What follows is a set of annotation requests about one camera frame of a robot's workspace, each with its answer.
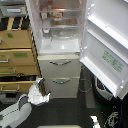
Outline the red food package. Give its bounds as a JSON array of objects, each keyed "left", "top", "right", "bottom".
[{"left": 53, "top": 12, "right": 63, "bottom": 21}]

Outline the upper fridge drawer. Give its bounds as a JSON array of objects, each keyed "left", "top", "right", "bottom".
[{"left": 38, "top": 54, "right": 80, "bottom": 78}]

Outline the grey box on shelf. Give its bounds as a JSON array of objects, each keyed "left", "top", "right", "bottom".
[{"left": 0, "top": 5, "right": 27, "bottom": 17}]

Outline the clear fridge shelf tray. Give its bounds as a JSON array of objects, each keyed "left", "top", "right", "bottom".
[{"left": 42, "top": 27, "right": 79, "bottom": 39}]

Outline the white refrigerator body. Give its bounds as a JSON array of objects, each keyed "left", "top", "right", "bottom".
[{"left": 25, "top": 0, "right": 88, "bottom": 100}]

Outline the fridge drawer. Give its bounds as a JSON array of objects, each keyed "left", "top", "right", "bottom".
[
  {"left": 44, "top": 78, "right": 79, "bottom": 99},
  {"left": 38, "top": 54, "right": 80, "bottom": 78}
]

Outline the wooden shelf rack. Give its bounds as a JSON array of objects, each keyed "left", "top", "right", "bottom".
[{"left": 0, "top": 17, "right": 41, "bottom": 82}]

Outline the green label inside door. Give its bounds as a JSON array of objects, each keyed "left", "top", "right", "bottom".
[{"left": 102, "top": 51, "right": 125, "bottom": 74}]

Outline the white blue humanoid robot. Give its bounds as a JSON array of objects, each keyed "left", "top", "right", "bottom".
[{"left": 93, "top": 76, "right": 117, "bottom": 105}]

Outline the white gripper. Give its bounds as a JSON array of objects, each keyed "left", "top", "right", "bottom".
[{"left": 28, "top": 78, "right": 51, "bottom": 105}]

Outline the white fridge door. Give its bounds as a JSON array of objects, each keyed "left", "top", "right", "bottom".
[{"left": 80, "top": 0, "right": 128, "bottom": 99}]

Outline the lower fridge drawer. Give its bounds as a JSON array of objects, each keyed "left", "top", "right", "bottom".
[{"left": 44, "top": 78, "right": 79, "bottom": 99}]

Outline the cable coil on floor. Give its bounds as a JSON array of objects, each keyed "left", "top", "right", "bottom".
[{"left": 78, "top": 78, "right": 93, "bottom": 94}]

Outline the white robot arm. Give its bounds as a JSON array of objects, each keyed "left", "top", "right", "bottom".
[{"left": 0, "top": 78, "right": 50, "bottom": 128}]

